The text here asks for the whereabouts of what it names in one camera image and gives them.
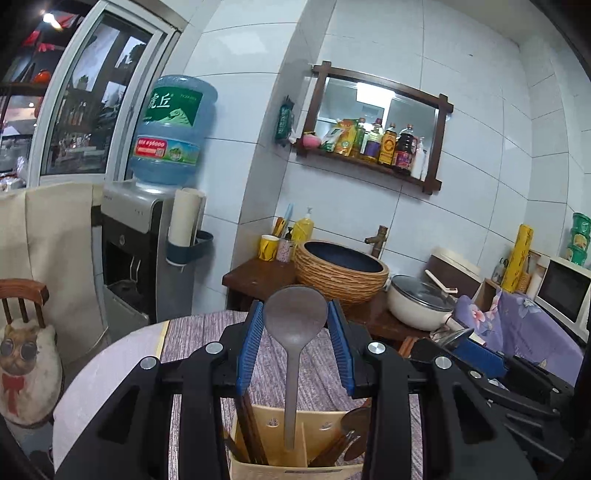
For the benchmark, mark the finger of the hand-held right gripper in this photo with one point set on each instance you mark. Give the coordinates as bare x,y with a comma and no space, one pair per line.
480,360
425,348

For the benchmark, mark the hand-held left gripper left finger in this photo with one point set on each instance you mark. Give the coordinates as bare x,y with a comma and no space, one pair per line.
249,350

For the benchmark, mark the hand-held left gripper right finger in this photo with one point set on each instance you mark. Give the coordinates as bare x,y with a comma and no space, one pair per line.
342,355

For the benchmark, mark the wooden spoon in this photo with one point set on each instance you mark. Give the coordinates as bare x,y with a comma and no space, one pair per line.
358,424

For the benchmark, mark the cream plastic utensil holder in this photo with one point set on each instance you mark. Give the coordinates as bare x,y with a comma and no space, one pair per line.
277,424

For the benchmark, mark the purple striped tablecloth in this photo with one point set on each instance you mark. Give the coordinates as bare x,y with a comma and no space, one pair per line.
277,369

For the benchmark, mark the white pot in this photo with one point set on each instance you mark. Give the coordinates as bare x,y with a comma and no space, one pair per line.
411,316

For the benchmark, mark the purple floral cloth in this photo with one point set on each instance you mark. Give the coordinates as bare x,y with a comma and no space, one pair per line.
526,332

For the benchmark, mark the glass pot lid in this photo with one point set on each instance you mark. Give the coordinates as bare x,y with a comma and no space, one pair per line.
420,293

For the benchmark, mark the wooden box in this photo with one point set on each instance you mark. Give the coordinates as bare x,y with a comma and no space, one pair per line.
485,295

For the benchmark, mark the white rice spoon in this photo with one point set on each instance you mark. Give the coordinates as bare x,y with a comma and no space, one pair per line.
441,282

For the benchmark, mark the woven basin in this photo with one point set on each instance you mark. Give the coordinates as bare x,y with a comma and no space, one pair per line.
341,286

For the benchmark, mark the wooden counter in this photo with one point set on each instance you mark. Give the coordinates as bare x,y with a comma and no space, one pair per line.
258,281

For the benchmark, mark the glass jar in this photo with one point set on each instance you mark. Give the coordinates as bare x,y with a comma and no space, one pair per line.
499,272

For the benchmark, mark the white microwave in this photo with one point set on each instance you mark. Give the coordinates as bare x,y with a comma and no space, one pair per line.
563,295

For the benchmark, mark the yellow cup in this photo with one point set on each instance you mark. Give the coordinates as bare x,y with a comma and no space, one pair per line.
268,249

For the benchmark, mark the pink patterned cup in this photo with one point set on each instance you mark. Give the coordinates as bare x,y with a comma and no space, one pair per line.
285,251

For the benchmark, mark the yellow roll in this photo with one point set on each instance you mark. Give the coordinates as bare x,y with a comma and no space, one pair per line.
517,258

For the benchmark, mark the blue roll holder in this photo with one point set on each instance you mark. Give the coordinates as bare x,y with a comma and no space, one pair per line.
194,249

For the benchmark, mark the bronze faucet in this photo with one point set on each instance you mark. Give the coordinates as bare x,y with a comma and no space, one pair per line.
378,240

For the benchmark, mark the yellow soap dispenser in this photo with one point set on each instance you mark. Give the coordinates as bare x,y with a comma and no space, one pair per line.
302,228

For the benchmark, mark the grey water dispenser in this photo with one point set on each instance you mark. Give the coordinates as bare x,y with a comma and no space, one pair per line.
134,249

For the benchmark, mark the green cup stack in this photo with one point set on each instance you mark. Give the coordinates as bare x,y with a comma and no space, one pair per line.
579,240

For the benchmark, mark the white bottle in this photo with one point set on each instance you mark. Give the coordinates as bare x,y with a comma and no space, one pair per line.
419,161

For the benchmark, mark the dark sauce bottle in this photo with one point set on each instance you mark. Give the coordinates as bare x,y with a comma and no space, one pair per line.
405,152

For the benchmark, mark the yellow oil bottle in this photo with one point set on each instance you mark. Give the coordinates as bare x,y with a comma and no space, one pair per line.
388,147

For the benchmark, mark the purple label bottle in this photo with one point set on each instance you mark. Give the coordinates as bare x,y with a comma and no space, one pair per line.
374,143

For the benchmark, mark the pink bowl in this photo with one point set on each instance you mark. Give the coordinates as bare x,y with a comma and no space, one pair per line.
311,141

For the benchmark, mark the yellow packet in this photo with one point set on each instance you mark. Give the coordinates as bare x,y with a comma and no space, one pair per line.
346,138

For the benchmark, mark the white green packet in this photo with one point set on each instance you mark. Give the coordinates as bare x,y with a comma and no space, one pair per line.
330,138

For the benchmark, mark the green bottle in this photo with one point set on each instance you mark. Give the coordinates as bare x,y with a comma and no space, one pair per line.
361,138

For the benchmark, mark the pug print cushion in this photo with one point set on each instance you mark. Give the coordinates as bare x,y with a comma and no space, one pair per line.
27,369

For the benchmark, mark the beige cloth cover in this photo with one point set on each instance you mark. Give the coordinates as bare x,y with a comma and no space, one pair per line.
55,240

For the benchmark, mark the wooden chair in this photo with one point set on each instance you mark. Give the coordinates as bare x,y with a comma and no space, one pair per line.
27,290

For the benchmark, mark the blue water jug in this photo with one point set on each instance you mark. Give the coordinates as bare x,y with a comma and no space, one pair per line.
173,134

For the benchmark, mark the green hanging packet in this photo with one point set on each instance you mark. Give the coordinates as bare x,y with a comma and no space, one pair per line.
285,120

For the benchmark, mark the wooden framed mirror shelf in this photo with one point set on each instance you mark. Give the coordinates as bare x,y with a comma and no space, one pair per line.
323,83

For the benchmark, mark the sliding glass window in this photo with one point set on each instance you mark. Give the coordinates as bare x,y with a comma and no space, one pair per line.
92,92

